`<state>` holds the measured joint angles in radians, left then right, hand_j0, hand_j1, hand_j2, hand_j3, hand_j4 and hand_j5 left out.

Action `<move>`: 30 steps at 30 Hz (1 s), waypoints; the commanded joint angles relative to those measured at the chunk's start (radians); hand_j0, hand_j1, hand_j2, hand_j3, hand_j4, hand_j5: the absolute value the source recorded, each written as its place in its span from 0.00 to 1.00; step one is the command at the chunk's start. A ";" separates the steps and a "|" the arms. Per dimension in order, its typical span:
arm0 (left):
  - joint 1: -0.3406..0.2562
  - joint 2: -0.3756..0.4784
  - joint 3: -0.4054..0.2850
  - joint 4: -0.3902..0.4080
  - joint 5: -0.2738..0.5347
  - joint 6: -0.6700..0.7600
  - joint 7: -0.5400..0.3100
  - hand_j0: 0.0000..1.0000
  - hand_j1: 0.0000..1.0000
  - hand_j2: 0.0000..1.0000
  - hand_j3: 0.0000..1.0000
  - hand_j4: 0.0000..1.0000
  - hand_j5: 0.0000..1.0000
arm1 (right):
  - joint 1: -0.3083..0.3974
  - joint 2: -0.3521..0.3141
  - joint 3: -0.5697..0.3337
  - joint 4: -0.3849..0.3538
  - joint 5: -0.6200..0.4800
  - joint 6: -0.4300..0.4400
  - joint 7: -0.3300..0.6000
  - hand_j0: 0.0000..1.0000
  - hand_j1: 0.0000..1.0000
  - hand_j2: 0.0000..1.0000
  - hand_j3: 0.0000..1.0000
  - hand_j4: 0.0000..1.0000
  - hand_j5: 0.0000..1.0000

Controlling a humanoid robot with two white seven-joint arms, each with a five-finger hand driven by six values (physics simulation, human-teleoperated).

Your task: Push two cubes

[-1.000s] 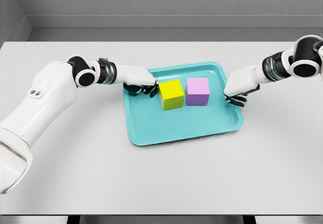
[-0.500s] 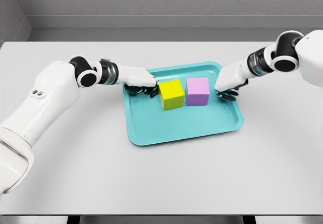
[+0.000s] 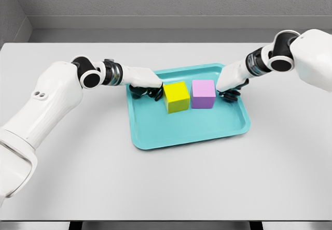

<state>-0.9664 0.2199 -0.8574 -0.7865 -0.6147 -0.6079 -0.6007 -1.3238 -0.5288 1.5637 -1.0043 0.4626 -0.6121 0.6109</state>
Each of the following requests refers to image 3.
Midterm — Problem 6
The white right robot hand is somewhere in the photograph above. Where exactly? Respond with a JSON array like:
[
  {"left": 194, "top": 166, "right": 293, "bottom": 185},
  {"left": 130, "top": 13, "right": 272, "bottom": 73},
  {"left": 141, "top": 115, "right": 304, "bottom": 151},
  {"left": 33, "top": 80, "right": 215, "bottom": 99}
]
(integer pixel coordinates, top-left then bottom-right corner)
[{"left": 215, "top": 62, "right": 250, "bottom": 102}]

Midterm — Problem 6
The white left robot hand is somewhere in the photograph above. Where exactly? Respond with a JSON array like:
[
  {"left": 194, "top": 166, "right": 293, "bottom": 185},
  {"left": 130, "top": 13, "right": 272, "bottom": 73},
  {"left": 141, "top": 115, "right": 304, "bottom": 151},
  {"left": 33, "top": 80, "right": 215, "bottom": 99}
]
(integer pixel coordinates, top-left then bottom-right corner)
[{"left": 126, "top": 66, "right": 164, "bottom": 102}]

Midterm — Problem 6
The pink cube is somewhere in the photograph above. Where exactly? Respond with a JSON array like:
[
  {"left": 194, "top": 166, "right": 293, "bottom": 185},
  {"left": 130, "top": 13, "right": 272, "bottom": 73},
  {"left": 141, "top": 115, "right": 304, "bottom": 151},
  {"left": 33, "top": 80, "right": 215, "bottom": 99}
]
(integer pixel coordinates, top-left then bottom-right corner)
[{"left": 190, "top": 79, "right": 216, "bottom": 110}]

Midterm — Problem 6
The yellow cube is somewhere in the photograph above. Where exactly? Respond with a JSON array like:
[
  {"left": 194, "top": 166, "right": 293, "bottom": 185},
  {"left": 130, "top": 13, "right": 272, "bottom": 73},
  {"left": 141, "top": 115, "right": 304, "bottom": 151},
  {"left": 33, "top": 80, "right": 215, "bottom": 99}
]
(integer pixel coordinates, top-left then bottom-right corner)
[{"left": 162, "top": 81, "right": 190, "bottom": 114}]

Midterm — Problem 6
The teal tray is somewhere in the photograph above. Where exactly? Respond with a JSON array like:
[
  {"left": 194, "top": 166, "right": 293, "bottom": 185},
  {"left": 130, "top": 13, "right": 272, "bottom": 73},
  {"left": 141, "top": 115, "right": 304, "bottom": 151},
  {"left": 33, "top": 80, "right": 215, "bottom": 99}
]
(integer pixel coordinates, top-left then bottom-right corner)
[{"left": 126, "top": 63, "right": 252, "bottom": 151}]

